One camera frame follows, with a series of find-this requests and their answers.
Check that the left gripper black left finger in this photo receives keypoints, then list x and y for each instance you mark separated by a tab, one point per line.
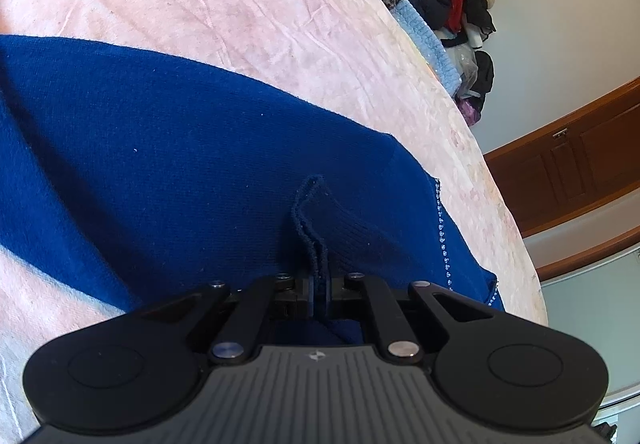
224	324

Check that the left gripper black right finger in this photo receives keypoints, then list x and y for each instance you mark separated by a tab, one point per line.
410	325

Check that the blue knit sweater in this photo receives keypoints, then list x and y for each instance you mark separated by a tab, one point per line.
133	176

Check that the brown wooden wardrobe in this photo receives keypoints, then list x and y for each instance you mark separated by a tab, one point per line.
573	166

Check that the light blue knit blanket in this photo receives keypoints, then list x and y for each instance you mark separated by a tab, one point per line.
428	44

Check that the pink floral bed sheet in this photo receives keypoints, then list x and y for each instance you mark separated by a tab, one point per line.
350	57

